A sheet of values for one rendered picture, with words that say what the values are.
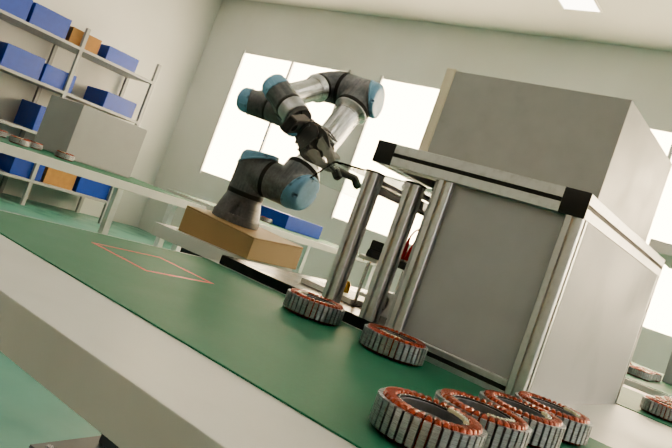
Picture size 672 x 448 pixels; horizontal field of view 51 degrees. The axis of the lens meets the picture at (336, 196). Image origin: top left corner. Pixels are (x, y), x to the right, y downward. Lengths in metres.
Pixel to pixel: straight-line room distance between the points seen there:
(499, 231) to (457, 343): 0.21
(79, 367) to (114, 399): 0.06
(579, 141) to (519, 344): 0.40
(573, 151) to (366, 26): 6.90
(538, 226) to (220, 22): 8.73
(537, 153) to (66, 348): 0.98
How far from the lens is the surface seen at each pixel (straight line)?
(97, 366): 0.64
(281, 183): 2.06
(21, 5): 7.78
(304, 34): 8.69
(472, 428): 0.70
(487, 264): 1.27
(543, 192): 1.25
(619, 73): 6.78
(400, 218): 1.38
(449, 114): 1.50
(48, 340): 0.70
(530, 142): 1.41
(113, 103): 8.41
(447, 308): 1.29
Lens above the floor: 0.92
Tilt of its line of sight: 2 degrees up
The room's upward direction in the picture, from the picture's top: 20 degrees clockwise
